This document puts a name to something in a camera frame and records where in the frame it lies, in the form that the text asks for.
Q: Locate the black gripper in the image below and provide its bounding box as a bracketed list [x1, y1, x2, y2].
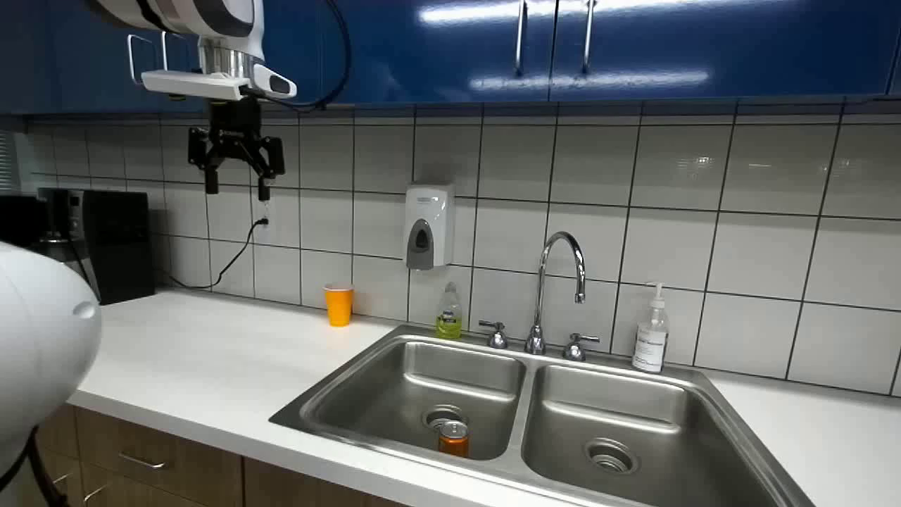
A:
[186, 96, 286, 203]

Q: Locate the orange soda can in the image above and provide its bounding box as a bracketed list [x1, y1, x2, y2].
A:
[435, 417, 474, 458]

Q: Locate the black coffee maker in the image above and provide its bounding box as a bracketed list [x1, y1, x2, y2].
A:
[0, 185, 158, 306]

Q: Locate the orange plastic cup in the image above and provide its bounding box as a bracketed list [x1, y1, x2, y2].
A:
[324, 285, 358, 330]

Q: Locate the glass coffee carafe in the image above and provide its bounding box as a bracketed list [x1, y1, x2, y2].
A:
[37, 233, 93, 285]

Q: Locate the green dish soap bottle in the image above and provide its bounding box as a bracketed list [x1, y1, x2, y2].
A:
[431, 279, 466, 340]

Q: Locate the wooden base cabinet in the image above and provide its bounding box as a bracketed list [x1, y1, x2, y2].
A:
[17, 402, 406, 507]

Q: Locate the stainless steel double sink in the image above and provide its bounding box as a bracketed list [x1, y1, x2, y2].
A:
[268, 325, 817, 507]

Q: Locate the chrome gooseneck faucet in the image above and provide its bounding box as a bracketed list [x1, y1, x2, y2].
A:
[521, 229, 590, 358]

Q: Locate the clear soap bottle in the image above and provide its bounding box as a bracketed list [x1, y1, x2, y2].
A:
[631, 281, 672, 375]

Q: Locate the white wall outlet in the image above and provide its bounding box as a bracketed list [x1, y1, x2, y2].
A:
[251, 195, 275, 237]

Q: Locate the black power cord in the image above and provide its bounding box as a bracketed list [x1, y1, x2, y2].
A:
[158, 218, 274, 292]

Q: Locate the white wall soap dispenser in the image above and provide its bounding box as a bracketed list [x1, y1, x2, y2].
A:
[403, 182, 457, 274]

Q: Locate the blue upper wall cabinet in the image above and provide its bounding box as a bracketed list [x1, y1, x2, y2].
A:
[0, 0, 901, 119]

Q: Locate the chrome faucet handle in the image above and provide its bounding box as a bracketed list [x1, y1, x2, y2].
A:
[475, 319, 513, 351]
[561, 330, 603, 363]

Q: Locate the silver cabinet door handle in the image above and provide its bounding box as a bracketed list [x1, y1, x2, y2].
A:
[509, 0, 530, 78]
[579, 0, 599, 78]

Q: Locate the thick black base cable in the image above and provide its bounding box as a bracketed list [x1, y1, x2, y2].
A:
[0, 425, 71, 507]

